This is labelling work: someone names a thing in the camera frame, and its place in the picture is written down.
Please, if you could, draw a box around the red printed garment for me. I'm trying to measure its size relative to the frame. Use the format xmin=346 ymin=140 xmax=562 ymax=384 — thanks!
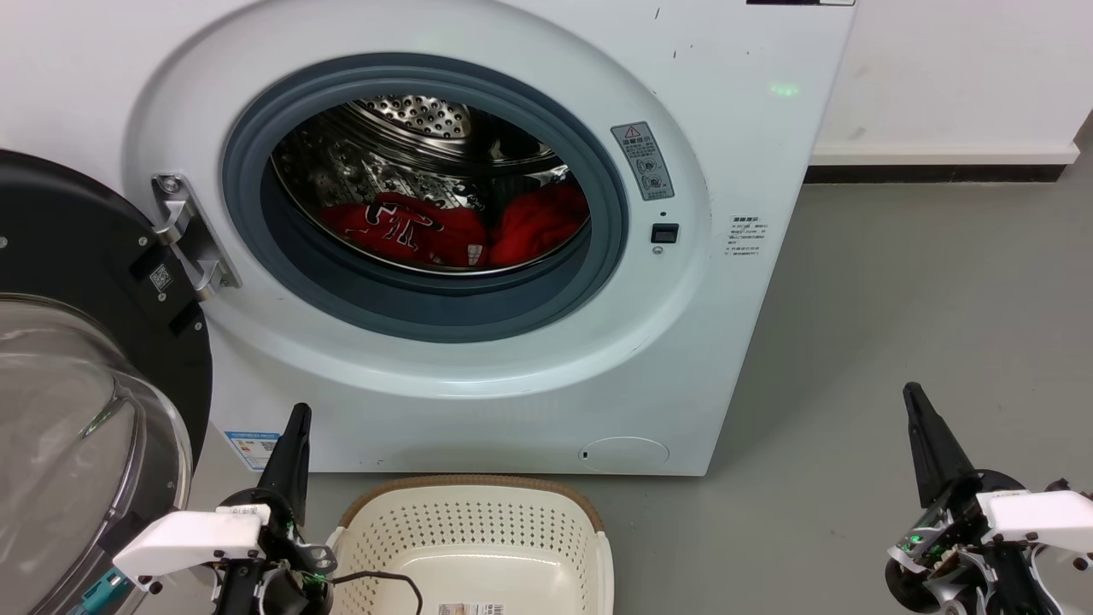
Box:
xmin=320 ymin=182 xmax=590 ymax=269

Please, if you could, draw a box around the stainless steel washing machine drum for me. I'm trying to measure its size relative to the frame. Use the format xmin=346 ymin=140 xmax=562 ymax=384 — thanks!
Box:
xmin=272 ymin=94 xmax=592 ymax=276

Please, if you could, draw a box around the silver metal door hinge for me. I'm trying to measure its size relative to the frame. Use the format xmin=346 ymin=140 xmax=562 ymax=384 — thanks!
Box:
xmin=152 ymin=173 xmax=242 ymax=302

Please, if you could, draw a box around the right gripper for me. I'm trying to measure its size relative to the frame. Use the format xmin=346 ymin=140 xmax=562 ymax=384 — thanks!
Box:
xmin=885 ymin=383 xmax=1064 ymax=615

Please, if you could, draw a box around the grey rubber door gasket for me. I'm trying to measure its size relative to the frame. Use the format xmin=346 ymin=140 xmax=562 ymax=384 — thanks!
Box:
xmin=222 ymin=53 xmax=630 ymax=344

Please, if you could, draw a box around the cream perforated laundry basket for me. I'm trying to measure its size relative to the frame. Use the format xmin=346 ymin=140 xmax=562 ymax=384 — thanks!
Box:
xmin=327 ymin=475 xmax=614 ymax=615

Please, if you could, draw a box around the round drain filter cover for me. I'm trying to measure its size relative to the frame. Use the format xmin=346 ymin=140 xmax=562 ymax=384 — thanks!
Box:
xmin=578 ymin=436 xmax=670 ymax=473

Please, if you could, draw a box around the blue energy label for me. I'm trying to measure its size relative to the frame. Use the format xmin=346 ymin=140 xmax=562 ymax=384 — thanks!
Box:
xmin=224 ymin=430 xmax=283 ymax=472

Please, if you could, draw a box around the grey warning sticker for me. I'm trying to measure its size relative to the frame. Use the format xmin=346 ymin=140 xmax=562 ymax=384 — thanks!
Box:
xmin=611 ymin=121 xmax=675 ymax=202

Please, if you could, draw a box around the teal plastic clip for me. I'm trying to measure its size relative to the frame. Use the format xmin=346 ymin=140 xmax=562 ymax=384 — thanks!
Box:
xmin=79 ymin=570 xmax=131 ymax=614

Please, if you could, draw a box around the white front-load washing machine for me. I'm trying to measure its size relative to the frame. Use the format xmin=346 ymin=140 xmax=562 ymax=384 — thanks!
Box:
xmin=0 ymin=0 xmax=857 ymax=477

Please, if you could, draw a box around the white and black baseboard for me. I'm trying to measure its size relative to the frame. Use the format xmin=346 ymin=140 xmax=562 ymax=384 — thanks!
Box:
xmin=805 ymin=141 xmax=1082 ymax=184

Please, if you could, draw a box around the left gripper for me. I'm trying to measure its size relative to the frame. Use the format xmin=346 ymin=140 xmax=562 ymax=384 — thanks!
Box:
xmin=212 ymin=403 xmax=336 ymax=615

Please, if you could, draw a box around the thin black cable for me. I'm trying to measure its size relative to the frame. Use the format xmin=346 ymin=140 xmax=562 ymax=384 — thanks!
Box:
xmin=331 ymin=570 xmax=424 ymax=615

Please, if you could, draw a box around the small text label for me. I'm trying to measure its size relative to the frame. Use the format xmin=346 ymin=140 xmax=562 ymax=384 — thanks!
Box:
xmin=728 ymin=214 xmax=766 ymax=258

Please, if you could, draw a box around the black washer door with glass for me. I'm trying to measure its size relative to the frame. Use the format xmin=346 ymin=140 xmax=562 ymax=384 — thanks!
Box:
xmin=0 ymin=149 xmax=213 ymax=615

